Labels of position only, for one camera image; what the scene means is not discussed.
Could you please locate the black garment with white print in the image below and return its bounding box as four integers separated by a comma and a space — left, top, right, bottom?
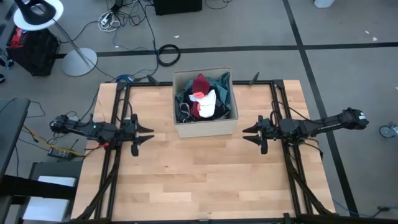
178, 88, 231, 123

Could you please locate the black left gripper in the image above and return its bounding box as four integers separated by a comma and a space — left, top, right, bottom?
122, 113, 155, 157

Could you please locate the beige cardboard box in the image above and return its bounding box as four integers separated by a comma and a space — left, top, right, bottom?
172, 66, 239, 139

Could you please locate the grey caster wheel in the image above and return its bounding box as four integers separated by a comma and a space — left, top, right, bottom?
378, 121, 398, 139

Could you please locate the blue floor cable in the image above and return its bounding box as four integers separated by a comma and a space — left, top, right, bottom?
332, 198, 374, 218

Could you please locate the black desk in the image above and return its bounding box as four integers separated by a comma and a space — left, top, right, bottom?
0, 98, 31, 181

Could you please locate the teal flower-print shirt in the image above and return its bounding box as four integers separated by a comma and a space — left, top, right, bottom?
175, 72, 233, 124

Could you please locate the black crate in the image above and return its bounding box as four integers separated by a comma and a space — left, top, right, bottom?
6, 26, 60, 77

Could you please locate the dark red sock bright toe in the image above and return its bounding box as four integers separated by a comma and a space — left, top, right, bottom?
191, 73, 211, 98
190, 101, 202, 121

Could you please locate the black floor box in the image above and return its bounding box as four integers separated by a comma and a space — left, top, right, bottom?
153, 0, 203, 16

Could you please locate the red black battery box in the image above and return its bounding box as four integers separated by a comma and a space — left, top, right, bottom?
9, 27, 29, 47

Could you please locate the white sock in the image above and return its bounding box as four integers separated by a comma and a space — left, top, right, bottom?
188, 89, 218, 119

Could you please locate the black aluminium table frame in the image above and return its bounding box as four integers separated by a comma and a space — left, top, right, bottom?
74, 72, 336, 224

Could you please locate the black curved object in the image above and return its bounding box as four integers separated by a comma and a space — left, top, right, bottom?
14, 0, 57, 26

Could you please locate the white power strip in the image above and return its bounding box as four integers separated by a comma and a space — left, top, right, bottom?
98, 11, 121, 33

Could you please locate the white round floor stand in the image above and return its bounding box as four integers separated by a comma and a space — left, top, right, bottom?
12, 0, 98, 78

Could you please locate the grey cabinet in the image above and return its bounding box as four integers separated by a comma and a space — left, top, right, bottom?
15, 161, 83, 224

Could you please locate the yellow cable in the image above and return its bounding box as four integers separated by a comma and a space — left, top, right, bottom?
21, 124, 85, 156

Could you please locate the white floor object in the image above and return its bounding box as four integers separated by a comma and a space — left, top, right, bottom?
313, 0, 336, 9

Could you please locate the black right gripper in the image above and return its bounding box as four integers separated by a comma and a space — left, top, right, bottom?
241, 114, 276, 156

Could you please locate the black floor cable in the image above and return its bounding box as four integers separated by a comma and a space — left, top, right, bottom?
102, 0, 159, 78

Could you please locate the black power adapter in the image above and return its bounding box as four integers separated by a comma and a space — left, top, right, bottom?
47, 146, 75, 162

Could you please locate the coiled black cable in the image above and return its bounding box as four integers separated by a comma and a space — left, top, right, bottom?
157, 44, 181, 67

